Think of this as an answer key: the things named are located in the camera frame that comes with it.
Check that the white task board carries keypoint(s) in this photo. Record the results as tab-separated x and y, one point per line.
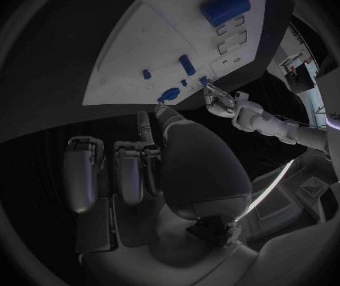
163	43

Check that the blue gear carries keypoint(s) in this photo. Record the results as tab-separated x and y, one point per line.
169	94

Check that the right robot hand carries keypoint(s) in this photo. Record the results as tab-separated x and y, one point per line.
199	171

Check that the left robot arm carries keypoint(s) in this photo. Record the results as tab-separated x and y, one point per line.
265	121

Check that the blue short cylinder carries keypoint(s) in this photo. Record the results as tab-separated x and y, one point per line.
187	64

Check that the blue plug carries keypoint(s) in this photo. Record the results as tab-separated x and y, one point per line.
203	80

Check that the small blue peg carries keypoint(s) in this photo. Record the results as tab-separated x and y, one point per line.
183	83

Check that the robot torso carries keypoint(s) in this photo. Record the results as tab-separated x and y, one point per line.
336	104

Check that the blue fat cylinder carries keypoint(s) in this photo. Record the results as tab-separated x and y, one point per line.
226	7

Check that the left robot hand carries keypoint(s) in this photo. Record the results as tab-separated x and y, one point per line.
221	106

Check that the workshop desk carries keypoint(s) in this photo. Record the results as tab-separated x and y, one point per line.
299	76

